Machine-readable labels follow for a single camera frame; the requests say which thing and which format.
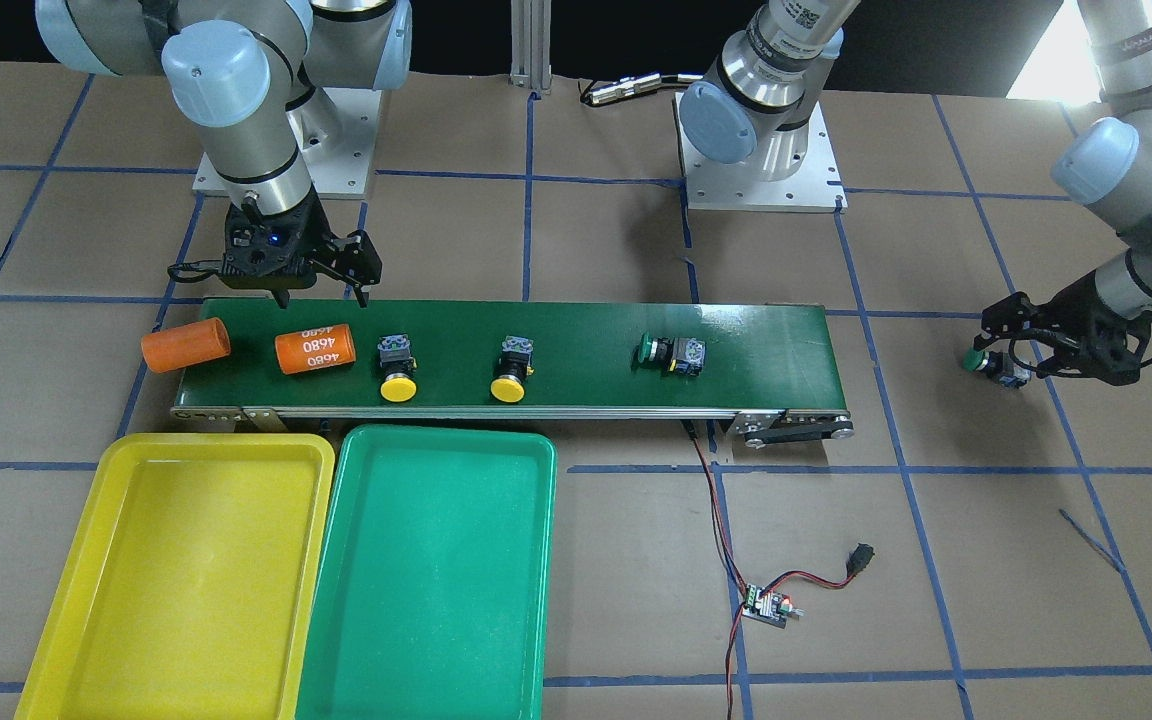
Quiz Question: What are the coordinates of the red black wire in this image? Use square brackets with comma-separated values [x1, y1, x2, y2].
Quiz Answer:
[681, 420, 852, 720]

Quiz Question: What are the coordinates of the plain orange cylinder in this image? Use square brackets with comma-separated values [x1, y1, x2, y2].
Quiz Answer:
[141, 318, 232, 374]

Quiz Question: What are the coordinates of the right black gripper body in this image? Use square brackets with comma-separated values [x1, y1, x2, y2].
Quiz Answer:
[221, 190, 382, 295]

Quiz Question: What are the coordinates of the green push button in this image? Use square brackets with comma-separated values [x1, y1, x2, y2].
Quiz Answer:
[961, 348, 1032, 389]
[636, 333, 707, 376]

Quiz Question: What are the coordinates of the small controller circuit board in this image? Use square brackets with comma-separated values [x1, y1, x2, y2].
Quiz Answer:
[740, 584, 804, 629]

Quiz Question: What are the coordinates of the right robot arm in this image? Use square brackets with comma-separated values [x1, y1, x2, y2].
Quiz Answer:
[35, 1, 414, 306]

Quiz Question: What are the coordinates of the yellow push button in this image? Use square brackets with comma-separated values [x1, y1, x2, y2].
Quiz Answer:
[488, 336, 535, 404]
[376, 334, 419, 404]

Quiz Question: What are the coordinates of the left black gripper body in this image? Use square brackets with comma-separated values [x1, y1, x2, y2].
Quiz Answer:
[980, 275, 1152, 386]

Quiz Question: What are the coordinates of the yellow plastic tray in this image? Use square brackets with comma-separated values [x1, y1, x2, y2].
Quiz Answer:
[15, 433, 335, 719]

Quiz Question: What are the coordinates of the green plastic tray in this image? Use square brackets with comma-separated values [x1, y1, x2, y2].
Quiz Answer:
[296, 424, 558, 719]

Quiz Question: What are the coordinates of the green conveyor belt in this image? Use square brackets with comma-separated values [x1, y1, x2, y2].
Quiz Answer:
[172, 300, 854, 448]

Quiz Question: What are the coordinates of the orange cylinder with 4680 label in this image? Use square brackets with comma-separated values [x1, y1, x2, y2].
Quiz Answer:
[273, 323, 357, 376]

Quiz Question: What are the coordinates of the aluminium frame post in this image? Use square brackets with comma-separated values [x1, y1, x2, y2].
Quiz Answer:
[508, 0, 552, 94]

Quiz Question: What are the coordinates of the black rocker switch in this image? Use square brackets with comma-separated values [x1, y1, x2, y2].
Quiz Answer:
[846, 543, 876, 579]

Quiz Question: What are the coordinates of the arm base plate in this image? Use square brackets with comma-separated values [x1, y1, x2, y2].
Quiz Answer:
[172, 88, 381, 215]
[679, 105, 849, 213]

